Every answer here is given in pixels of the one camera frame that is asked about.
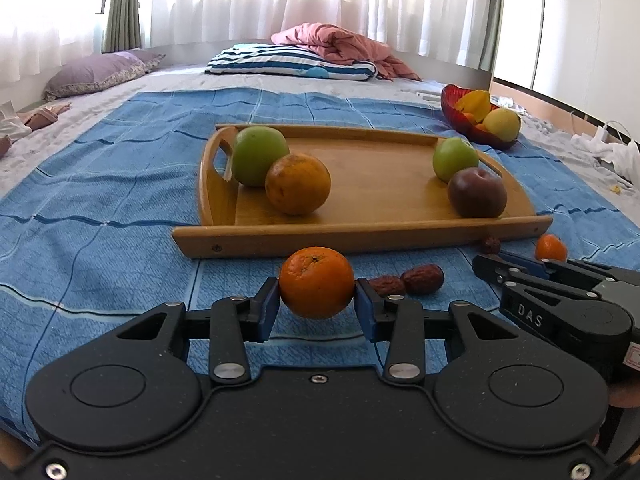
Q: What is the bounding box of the small tangerine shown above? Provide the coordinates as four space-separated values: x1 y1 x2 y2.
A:
535 234 568 261

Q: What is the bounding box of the small dark red date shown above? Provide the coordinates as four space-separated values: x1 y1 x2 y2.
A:
480 236 501 255

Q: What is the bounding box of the wrinkled red date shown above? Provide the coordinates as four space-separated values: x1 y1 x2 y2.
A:
400 263 445 296

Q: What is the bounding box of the small orange mandarin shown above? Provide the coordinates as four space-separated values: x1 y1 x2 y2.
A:
279 247 355 320

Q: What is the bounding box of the right hand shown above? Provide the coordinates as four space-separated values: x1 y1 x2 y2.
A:
608 382 640 410

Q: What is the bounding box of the dark red apple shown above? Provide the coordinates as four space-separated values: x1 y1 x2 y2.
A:
447 167 508 218

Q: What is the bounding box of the white clothes pile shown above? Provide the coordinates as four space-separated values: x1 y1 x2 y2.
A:
570 127 640 188

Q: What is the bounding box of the right green apple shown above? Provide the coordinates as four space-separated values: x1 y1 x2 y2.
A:
432 138 480 183

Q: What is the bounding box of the green apple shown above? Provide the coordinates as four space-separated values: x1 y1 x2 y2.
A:
432 138 480 183
231 126 290 188

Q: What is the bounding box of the wooden serving tray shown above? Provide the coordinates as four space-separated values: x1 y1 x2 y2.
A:
172 124 552 258

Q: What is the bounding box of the yellow pear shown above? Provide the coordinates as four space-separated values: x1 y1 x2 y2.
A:
482 107 521 142

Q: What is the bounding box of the small orange in bowl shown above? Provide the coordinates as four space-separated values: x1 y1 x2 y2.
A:
463 112 477 125

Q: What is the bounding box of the yellow starfruit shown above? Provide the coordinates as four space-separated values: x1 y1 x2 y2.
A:
454 90 491 124

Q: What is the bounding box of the large orange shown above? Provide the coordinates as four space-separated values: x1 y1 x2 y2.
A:
265 153 331 216

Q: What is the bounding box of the green drape right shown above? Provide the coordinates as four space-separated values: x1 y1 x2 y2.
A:
478 0 503 74

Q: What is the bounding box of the green drape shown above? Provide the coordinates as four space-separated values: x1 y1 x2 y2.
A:
101 0 142 53
478 0 503 74

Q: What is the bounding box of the left green apple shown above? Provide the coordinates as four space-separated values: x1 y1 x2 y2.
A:
231 126 290 188

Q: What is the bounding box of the brown clothes pile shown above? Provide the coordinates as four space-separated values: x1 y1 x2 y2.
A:
0 102 72 157

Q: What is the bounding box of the pink crumpled quilt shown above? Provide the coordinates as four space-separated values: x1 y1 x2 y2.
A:
271 23 421 80

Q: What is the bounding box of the purple pillow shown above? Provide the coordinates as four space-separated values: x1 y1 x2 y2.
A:
42 48 165 102

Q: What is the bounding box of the blue striped pillow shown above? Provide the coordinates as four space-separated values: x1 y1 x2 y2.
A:
205 44 378 81

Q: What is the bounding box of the green drape left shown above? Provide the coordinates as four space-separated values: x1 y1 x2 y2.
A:
101 0 142 53

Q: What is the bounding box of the white sheer curtain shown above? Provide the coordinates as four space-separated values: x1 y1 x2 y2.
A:
1 0 488 84

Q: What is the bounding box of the white charging cable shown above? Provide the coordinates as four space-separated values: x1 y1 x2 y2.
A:
569 109 634 143

